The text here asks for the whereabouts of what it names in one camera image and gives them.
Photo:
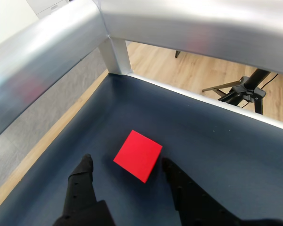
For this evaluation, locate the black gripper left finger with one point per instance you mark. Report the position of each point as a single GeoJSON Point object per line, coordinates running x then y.
{"type": "Point", "coordinates": [81, 188]}

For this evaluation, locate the white drawer cabinet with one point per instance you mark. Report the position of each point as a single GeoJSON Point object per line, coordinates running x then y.
{"type": "Point", "coordinates": [49, 9]}

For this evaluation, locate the red cube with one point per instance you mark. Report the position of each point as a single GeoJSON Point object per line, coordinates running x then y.
{"type": "Point", "coordinates": [139, 155]}

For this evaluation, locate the black tripod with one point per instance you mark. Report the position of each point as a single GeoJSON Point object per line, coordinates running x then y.
{"type": "Point", "coordinates": [246, 90]}

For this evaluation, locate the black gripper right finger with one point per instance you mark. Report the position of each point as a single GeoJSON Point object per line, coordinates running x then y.
{"type": "Point", "coordinates": [193, 202]}

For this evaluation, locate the whiteboard with black frame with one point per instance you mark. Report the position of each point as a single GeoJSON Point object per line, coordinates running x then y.
{"type": "Point", "coordinates": [9, 18]}

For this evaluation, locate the aluminium rail frame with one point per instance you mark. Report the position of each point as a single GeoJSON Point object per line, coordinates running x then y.
{"type": "Point", "coordinates": [61, 47]}

